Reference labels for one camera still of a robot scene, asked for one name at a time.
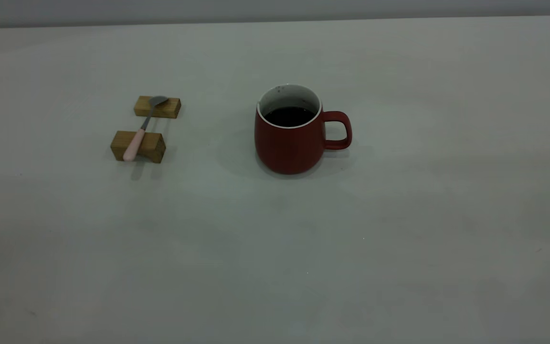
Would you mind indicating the arched wooden block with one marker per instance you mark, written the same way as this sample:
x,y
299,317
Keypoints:
x,y
153,146

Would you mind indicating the flat wooden block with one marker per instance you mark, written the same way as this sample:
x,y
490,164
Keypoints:
x,y
169,109

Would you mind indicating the red ceramic mug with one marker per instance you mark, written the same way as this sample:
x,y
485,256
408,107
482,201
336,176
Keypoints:
x,y
289,150

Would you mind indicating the dark coffee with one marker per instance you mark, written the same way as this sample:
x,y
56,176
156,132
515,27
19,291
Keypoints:
x,y
289,117

